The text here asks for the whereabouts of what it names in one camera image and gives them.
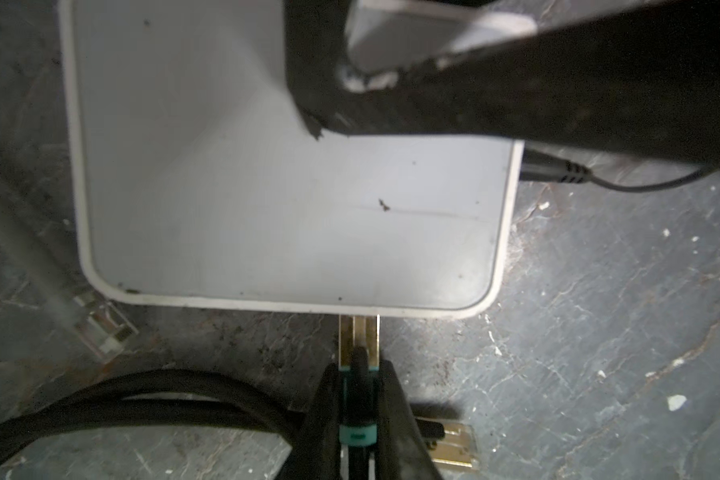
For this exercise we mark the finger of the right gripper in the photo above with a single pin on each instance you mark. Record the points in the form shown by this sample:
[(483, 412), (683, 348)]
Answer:
[(643, 82)]

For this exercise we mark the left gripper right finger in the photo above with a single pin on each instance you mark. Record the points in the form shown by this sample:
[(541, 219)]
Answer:
[(401, 452)]

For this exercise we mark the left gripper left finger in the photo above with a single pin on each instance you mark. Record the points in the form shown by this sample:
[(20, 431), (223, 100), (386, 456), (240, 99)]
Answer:
[(316, 451)]

